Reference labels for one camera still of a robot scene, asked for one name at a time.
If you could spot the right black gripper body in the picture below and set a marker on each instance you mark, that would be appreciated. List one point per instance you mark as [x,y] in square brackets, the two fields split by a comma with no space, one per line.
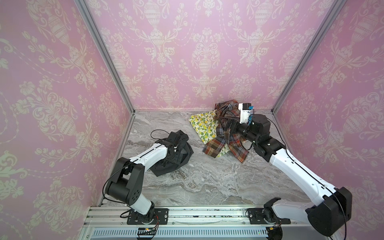
[235,126]

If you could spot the dark grey cloth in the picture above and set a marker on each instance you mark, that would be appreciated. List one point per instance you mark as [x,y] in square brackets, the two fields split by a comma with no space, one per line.
[178,153]

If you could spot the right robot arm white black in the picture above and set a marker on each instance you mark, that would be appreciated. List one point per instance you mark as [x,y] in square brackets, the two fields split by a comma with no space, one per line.
[329,209]

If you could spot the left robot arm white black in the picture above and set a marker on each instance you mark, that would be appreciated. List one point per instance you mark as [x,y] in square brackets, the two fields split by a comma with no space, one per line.
[126,181]

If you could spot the red plaid cloth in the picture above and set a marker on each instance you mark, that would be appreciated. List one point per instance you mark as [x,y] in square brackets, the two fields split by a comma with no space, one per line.
[223,111]

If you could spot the yellow lemon print cloth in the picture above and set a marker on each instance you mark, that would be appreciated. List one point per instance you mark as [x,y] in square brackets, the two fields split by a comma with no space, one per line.
[206,125]

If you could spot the small circuit board connector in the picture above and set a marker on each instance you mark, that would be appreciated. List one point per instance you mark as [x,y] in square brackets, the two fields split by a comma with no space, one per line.
[146,233]

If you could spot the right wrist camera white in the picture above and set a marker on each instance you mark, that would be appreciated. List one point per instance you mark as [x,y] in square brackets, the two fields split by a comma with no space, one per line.
[246,112]

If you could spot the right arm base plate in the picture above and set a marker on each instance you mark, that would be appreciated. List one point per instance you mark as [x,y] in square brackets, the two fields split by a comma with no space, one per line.
[260,216]

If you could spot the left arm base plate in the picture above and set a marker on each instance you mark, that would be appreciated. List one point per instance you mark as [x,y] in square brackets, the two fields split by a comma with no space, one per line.
[154,216]

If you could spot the right aluminium corner post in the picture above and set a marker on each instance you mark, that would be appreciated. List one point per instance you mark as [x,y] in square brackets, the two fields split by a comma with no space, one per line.
[319,35]

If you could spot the aluminium corner post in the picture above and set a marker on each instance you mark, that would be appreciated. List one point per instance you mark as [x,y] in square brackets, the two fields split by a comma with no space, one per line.
[101,46]
[319,35]

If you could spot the aluminium front rail frame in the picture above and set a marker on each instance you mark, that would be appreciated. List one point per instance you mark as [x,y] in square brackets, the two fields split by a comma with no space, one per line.
[193,223]

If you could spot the left aluminium corner post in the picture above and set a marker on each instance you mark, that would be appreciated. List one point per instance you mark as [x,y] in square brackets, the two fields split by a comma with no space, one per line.
[101,46]

